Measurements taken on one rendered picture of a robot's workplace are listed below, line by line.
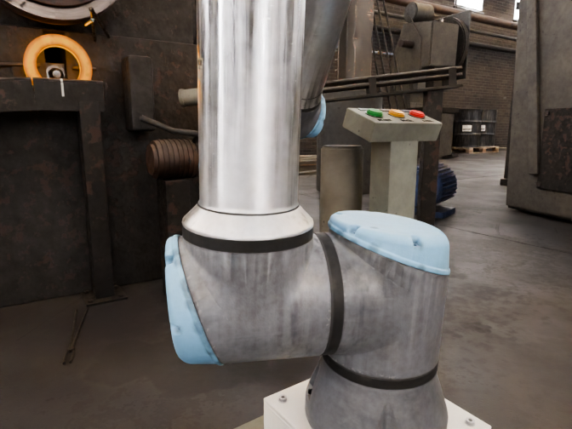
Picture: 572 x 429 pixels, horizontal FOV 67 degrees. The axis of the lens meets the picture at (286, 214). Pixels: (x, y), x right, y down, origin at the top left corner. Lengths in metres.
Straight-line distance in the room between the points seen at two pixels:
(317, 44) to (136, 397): 0.80
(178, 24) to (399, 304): 1.48
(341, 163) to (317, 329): 0.76
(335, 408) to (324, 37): 0.54
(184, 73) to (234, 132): 1.29
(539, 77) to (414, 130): 2.20
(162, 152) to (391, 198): 0.71
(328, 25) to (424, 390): 0.53
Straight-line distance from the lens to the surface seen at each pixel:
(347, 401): 0.57
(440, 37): 9.12
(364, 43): 5.55
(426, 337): 0.55
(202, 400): 1.02
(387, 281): 0.50
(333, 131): 3.83
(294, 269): 0.46
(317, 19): 0.72
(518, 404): 1.11
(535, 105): 3.25
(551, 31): 3.30
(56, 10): 1.55
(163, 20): 1.78
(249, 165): 0.43
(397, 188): 1.13
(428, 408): 0.60
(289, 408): 0.66
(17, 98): 1.50
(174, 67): 1.70
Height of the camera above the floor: 0.57
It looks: 11 degrees down
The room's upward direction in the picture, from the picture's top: straight up
